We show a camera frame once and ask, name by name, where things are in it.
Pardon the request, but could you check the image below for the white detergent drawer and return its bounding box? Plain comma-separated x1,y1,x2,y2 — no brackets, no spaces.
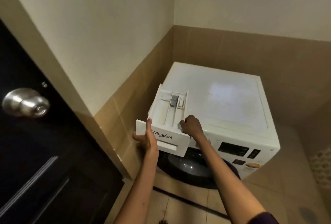
135,83,192,158

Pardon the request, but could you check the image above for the person's left forearm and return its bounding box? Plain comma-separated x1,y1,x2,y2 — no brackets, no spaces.
112,151,160,224

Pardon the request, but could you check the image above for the person's right forearm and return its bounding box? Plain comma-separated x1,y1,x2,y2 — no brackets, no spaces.
192,134,267,219

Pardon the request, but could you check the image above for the person's dark patterned right sleeve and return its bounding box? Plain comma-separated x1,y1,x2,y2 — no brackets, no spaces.
248,212,280,224

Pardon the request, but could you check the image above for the black display panel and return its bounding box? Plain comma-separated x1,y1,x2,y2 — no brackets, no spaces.
218,142,250,157

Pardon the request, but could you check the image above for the round metal floor drain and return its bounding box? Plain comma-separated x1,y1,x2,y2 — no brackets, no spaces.
299,207,317,223

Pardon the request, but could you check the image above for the person's right hand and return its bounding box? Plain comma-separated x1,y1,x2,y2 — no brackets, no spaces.
180,115,205,140

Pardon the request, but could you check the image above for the person's left hand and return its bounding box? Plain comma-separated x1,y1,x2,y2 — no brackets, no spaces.
132,117,160,158

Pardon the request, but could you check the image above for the white washing machine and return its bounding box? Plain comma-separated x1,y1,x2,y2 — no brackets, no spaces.
147,61,281,190

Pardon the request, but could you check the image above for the silver door knob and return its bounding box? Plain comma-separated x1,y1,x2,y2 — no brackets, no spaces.
2,88,50,118

